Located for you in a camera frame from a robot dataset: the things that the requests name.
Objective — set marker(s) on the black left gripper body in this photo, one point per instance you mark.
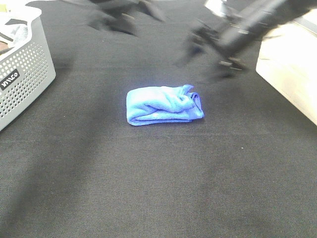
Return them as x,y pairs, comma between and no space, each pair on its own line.
118,14

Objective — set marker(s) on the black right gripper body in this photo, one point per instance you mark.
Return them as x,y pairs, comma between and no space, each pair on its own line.
201,35

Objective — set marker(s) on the blue microfiber towel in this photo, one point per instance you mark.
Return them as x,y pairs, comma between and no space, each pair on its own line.
162,104

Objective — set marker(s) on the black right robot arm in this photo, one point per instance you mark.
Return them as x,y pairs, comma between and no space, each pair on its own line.
240,29

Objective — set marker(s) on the white plastic storage bin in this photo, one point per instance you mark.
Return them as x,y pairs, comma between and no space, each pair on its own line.
288,62

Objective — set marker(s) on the grey towel in basket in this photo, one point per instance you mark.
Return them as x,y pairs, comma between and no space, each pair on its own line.
13,34

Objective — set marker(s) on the grey perforated plastic basket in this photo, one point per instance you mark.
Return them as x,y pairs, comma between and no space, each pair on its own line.
27,69

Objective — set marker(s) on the black tablecloth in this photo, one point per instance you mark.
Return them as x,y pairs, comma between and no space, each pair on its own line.
72,167

